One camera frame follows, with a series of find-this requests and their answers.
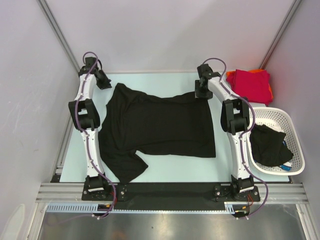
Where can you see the left aluminium corner post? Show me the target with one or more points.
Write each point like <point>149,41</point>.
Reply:
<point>53,23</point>

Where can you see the folded red t shirt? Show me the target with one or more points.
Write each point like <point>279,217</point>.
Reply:
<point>252,85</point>

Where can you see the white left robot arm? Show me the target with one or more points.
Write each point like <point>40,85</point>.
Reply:
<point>86,120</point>

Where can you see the blue white garment in basket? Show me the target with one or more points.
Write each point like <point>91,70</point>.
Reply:
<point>287,166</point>

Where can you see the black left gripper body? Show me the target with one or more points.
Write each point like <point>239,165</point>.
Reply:
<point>103,82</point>

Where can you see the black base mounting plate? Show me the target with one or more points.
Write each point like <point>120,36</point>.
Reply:
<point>178,196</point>

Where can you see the white slotted cable duct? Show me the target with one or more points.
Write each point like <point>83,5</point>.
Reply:
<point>86,208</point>

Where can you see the black t shirt in basket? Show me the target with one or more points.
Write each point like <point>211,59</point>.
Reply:
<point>267,146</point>

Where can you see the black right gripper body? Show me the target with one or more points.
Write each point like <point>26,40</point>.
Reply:
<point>202,91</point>

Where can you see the aluminium corner post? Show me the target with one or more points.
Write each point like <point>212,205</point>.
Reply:
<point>281,32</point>
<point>53,23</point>

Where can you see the right aluminium corner post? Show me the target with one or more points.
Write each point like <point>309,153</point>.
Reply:
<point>281,32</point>

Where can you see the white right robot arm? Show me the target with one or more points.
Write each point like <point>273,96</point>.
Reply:
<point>235,122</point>

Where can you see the black t shirt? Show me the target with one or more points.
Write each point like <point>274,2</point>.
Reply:
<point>267,146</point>
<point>138,122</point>

